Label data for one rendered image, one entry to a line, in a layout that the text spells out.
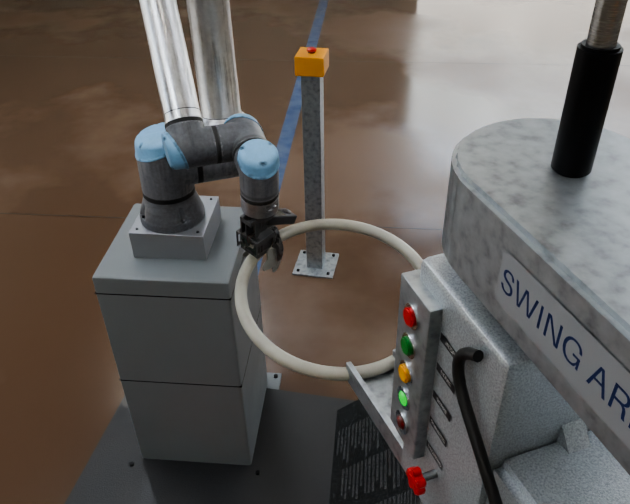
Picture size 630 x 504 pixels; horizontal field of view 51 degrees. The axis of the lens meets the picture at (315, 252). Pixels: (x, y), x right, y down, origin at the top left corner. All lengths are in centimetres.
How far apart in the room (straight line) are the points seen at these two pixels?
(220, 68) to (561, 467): 133
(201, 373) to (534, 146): 156
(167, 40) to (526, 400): 117
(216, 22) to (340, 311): 162
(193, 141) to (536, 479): 105
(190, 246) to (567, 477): 135
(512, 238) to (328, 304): 246
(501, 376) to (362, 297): 240
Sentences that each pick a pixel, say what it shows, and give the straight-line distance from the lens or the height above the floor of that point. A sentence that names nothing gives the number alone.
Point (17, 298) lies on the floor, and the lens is 343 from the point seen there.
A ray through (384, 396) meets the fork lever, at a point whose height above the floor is 95.
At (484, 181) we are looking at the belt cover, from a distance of 68.
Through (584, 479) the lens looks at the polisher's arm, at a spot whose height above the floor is 137.
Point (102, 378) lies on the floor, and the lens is 288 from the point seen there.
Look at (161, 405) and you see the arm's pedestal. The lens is 230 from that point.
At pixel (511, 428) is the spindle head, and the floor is 142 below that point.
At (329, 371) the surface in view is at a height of 96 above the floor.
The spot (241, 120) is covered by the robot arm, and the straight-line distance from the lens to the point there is 158.
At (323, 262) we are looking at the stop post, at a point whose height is 3.
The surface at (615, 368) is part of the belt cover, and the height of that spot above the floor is 164.
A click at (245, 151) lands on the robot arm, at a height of 133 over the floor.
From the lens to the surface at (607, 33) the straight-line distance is 66.
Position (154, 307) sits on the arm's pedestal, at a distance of 198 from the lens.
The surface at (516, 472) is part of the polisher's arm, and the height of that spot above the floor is 136.
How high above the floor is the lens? 201
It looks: 37 degrees down
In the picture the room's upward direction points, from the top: 1 degrees counter-clockwise
